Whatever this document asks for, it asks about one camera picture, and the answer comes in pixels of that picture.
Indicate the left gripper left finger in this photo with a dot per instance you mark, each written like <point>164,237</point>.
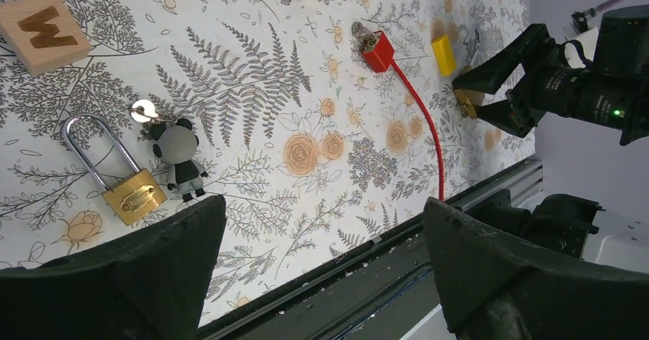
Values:
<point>149,284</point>

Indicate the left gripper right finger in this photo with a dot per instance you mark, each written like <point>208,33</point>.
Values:
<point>494,285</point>

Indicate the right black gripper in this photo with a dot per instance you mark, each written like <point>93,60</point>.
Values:
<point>516,116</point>

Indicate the large brass padlock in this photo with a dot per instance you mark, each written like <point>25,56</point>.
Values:
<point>468,100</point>

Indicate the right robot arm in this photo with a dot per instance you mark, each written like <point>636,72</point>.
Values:
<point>611,90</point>

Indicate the yellow block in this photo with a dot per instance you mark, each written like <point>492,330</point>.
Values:
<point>444,55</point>

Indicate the floral table mat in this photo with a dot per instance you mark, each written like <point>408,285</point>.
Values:
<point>291,124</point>

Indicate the wooden letter cube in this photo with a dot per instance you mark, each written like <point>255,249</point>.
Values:
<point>43,34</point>

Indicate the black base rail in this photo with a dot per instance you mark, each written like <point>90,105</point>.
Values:
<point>382,289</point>

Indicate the red cable lock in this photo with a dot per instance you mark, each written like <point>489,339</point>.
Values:
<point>378,54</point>

